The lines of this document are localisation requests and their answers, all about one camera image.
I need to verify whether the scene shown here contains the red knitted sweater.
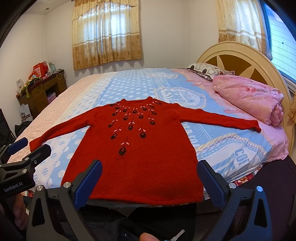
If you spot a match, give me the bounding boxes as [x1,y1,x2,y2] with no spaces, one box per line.
[30,97,261,205]

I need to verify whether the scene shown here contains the person's left hand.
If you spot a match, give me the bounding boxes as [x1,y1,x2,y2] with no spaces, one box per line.
[1,193,28,230]

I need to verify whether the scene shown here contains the person's right hand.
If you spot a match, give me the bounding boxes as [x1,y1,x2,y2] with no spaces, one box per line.
[139,233,159,241]

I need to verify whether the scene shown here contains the black chair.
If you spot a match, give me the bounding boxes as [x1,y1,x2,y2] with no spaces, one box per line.
[0,108,17,153]

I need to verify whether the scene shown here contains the white paper bag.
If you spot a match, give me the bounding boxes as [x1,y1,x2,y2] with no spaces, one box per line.
[19,104,33,122]

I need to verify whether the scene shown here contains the brown wooden desk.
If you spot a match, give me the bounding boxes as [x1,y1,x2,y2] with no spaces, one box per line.
[16,69,67,118]

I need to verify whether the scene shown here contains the red gift box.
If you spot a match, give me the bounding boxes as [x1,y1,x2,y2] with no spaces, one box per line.
[33,61,48,78]

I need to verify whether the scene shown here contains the pink folded quilt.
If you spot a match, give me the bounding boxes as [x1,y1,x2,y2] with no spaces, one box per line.
[212,75,284,127]

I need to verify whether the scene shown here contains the beige window curtain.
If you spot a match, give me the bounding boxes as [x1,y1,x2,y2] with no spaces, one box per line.
[72,1,142,70]

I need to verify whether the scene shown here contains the patterned white pillow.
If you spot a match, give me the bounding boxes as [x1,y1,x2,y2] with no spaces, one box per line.
[187,63,235,82]

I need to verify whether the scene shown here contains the cream wooden headboard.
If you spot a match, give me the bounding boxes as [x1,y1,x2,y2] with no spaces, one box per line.
[197,41,295,155]

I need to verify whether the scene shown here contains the beige curtain near headboard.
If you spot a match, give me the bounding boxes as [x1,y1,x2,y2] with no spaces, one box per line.
[216,0,273,60]

